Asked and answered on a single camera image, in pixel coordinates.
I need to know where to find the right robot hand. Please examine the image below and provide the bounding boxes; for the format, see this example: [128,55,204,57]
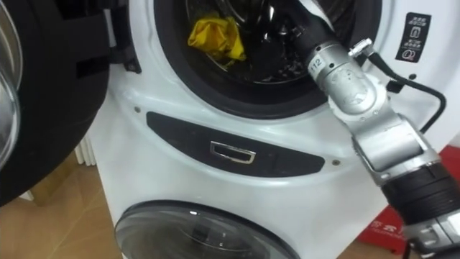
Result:
[276,0,337,64]

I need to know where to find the yellow crumpled cloth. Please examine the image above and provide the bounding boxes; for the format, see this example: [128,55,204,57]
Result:
[187,14,247,68]

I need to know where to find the white stacked washing machines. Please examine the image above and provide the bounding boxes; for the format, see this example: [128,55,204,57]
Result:
[87,0,460,259]

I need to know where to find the red box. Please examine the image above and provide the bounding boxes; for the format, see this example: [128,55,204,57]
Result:
[356,145,460,257]

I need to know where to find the black round washer door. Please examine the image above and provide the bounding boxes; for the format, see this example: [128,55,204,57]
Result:
[0,0,111,207]

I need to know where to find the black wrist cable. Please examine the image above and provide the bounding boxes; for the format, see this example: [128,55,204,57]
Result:
[349,38,447,135]

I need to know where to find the white wall radiator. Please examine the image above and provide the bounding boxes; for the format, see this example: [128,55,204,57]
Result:
[74,133,97,167]

